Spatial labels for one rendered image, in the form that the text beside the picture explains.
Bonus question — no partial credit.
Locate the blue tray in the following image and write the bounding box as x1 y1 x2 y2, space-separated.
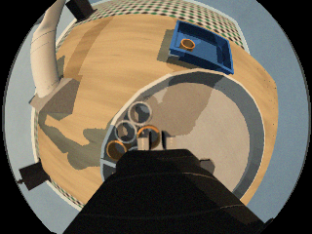
168 20 234 75

